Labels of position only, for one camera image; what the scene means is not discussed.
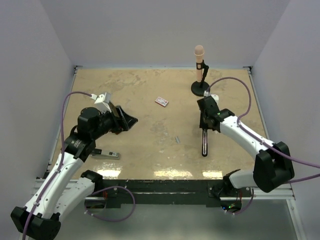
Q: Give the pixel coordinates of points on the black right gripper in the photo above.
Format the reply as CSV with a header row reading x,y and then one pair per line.
x,y
202,124

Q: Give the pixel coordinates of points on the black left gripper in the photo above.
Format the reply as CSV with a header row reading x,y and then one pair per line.
x,y
124,122

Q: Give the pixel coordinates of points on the blue stapler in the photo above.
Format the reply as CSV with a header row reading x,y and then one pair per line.
x,y
204,150

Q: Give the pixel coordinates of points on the grey stapler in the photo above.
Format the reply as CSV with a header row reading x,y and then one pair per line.
x,y
105,154

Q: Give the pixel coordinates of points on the staple strip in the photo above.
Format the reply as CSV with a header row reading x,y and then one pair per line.
x,y
177,139

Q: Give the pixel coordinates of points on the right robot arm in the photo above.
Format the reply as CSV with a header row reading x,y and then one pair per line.
x,y
272,166

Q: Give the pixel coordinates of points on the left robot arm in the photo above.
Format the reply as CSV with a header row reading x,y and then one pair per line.
x,y
41,217

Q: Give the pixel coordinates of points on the red white staple box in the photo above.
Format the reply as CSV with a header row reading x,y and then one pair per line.
x,y
161,101

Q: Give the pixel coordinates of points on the beige microphone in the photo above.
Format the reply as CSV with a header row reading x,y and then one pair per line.
x,y
199,57

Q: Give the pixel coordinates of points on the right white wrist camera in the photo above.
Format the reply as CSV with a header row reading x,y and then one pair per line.
x,y
213,96

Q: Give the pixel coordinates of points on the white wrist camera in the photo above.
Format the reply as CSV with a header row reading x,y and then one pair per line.
x,y
213,96
102,102

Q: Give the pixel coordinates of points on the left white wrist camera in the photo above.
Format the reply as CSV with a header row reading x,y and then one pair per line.
x,y
102,102

